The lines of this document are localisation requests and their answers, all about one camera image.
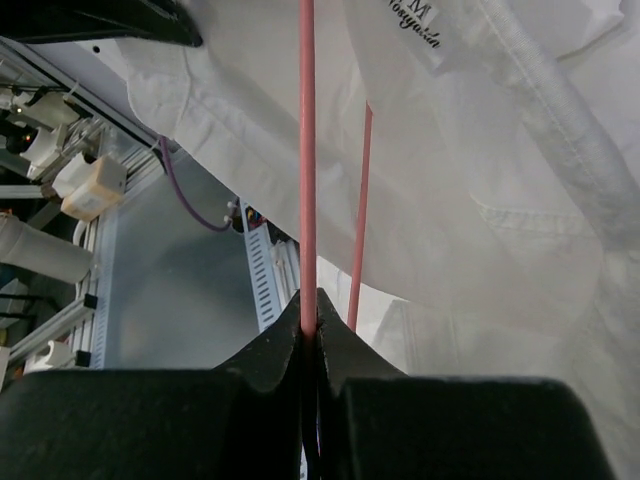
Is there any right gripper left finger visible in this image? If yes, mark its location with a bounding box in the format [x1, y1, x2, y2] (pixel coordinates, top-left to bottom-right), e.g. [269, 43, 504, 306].
[1, 299, 301, 479]

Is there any aluminium mounting rail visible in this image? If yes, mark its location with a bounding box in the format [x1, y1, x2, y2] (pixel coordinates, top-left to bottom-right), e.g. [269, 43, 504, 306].
[1, 39, 162, 379]

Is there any slotted grey cable duct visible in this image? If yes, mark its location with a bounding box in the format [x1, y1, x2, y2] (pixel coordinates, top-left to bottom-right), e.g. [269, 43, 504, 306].
[240, 201, 282, 333]

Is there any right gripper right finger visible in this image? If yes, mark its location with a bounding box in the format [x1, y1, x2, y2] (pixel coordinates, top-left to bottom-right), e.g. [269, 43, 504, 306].
[316, 291, 614, 479]

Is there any pink wire hanger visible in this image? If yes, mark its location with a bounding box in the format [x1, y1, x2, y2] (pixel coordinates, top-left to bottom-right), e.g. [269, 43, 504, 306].
[299, 1, 373, 345]

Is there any white shirt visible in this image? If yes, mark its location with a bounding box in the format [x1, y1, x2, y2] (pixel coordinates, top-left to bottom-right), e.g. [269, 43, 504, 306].
[97, 0, 640, 480]

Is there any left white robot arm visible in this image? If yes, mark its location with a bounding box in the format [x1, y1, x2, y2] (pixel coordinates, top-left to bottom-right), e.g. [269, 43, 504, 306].
[1, 0, 203, 47]

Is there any white cylindrical object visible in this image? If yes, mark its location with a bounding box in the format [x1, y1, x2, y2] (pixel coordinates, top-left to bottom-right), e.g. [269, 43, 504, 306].
[1, 213, 93, 284]

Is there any beige power adapter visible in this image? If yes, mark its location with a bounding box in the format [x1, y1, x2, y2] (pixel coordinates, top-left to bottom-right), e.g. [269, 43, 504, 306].
[52, 152, 127, 222]

